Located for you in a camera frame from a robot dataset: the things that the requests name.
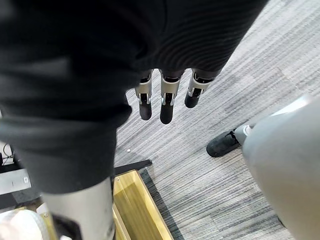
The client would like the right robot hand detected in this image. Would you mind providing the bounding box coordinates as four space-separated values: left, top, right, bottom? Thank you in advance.
0 0 269 240

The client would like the dark robot foot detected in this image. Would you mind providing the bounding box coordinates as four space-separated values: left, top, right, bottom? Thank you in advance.
206 128 241 158

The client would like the silver robot leg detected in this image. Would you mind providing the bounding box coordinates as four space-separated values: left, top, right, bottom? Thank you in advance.
234 94 320 240

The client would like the black cable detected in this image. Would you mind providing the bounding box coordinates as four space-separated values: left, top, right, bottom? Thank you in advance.
0 142 16 167

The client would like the grey metal box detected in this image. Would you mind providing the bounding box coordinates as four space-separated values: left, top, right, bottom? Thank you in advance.
0 168 34 196

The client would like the yellow wooden shoe rack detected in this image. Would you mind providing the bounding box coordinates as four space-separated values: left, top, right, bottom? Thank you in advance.
23 169 176 240

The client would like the black metal base bar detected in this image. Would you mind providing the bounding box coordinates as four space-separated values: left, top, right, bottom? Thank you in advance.
113 159 153 176

